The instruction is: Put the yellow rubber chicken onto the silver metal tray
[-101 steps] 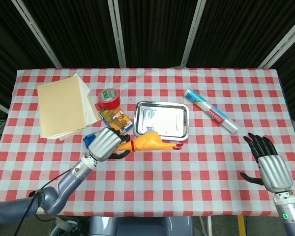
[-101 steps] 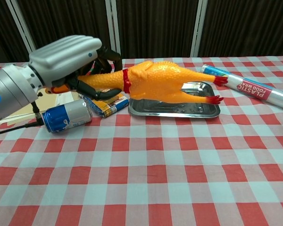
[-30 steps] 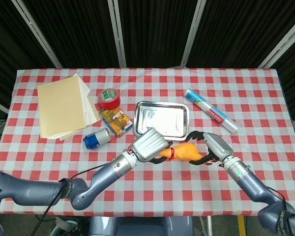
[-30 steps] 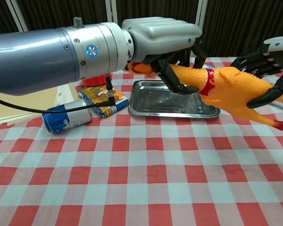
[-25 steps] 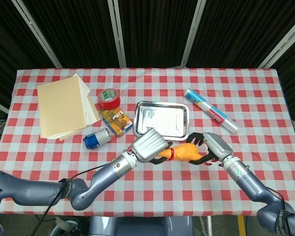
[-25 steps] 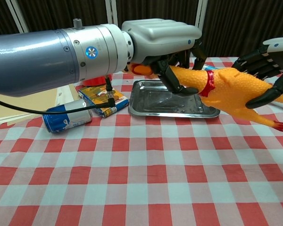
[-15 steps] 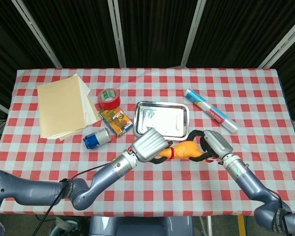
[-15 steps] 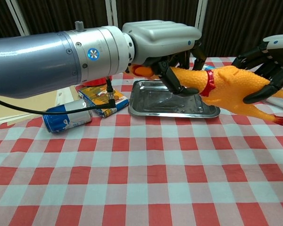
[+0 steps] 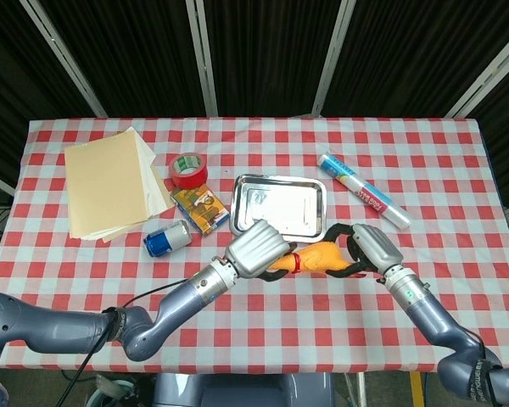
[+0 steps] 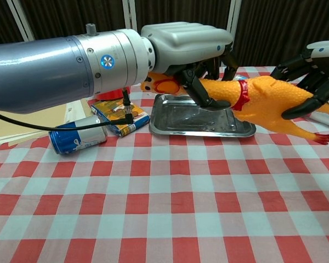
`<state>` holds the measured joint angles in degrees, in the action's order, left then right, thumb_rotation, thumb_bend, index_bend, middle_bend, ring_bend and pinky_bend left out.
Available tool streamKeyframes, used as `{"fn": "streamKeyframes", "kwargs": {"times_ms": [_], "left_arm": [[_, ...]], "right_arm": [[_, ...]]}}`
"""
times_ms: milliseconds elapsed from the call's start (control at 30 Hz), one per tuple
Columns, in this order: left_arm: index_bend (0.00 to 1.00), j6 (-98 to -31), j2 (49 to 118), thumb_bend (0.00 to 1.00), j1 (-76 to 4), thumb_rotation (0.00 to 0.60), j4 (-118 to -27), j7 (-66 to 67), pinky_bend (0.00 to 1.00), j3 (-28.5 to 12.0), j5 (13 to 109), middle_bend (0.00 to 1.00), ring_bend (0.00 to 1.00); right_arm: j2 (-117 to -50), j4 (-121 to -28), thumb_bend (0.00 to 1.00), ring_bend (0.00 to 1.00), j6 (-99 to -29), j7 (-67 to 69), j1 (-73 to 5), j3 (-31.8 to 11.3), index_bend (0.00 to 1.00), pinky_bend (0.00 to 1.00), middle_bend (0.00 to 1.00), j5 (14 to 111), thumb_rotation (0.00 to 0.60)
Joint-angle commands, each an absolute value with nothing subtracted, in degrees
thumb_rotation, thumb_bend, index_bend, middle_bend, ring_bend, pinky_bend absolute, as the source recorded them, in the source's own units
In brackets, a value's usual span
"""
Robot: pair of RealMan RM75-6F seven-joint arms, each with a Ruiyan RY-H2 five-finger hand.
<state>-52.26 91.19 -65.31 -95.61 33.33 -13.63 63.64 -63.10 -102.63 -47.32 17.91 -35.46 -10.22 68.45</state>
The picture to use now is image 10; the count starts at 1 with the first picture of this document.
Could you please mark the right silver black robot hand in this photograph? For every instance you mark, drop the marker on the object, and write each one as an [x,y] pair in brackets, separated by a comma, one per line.
[326,82]

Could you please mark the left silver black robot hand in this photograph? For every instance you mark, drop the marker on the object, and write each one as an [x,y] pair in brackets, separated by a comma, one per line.
[186,43]

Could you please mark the yellow rubber chicken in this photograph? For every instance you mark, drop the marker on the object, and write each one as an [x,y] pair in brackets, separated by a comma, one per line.
[263,104]

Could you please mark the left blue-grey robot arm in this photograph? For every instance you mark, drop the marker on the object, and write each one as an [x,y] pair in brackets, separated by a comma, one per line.
[44,68]

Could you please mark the shiny metal tray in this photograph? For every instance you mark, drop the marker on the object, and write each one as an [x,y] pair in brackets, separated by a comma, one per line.
[181,120]

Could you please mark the orange blue carton box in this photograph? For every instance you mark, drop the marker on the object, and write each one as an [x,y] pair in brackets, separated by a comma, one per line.
[138,113]

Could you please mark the red tape roll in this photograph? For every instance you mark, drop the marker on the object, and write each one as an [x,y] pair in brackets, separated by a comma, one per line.
[107,96]

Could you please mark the white paper sheets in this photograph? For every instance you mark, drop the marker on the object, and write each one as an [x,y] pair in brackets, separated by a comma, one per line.
[71,112]

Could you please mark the blue silver drink can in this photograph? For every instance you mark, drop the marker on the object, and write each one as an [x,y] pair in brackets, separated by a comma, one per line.
[76,137]

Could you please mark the red white checkered tablecloth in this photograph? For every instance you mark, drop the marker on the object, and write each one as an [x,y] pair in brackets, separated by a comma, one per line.
[164,205]

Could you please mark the manila paper stack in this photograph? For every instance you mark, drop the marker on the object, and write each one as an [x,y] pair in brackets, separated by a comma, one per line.
[5,132]

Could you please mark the grey metal partition post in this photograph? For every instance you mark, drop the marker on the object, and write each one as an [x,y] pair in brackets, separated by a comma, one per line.
[233,15]
[20,20]
[130,13]

